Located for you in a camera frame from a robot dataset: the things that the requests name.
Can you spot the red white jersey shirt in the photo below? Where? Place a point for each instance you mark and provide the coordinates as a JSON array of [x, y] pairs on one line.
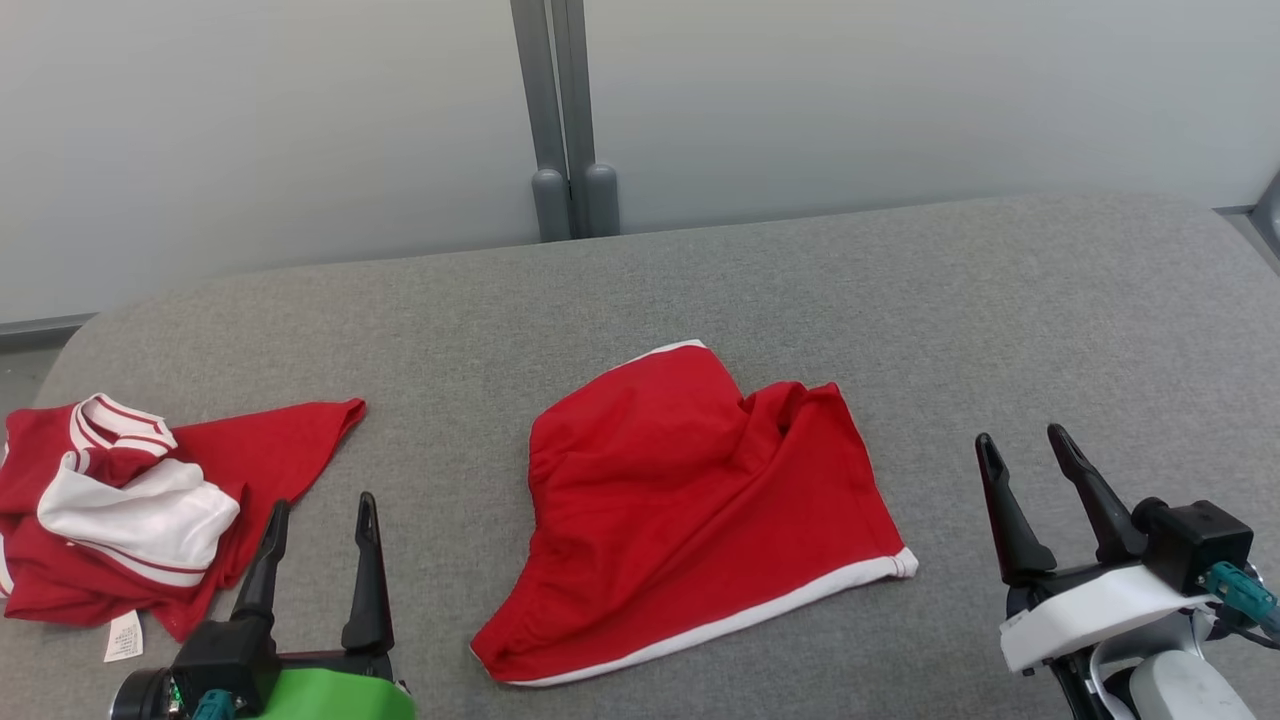
[[250, 450]]

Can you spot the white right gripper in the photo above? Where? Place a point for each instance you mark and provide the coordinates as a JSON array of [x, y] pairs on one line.
[[1080, 615]]

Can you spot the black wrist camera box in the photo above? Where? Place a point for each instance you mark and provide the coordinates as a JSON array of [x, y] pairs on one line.
[[1195, 540], [225, 660]]

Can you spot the grey partition post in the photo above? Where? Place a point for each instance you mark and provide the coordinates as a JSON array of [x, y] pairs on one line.
[[535, 100], [590, 100]]

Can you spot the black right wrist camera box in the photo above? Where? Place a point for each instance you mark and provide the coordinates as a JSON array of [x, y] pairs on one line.
[[1195, 540]]

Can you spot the grey baseboard strip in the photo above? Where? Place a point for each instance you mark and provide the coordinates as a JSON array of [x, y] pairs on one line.
[[45, 330]]

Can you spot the grey fabric sofa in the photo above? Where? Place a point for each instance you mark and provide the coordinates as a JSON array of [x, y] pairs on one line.
[[700, 290]]

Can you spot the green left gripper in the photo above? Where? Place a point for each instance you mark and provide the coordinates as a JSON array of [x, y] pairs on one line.
[[340, 695]]

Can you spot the grey metal floor bracket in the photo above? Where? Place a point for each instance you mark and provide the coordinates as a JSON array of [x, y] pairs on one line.
[[1268, 215]]

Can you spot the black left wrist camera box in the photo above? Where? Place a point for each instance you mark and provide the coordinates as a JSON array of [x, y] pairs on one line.
[[225, 660]]

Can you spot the red shorts white trim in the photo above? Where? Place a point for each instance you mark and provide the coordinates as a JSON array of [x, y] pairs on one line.
[[680, 500]]

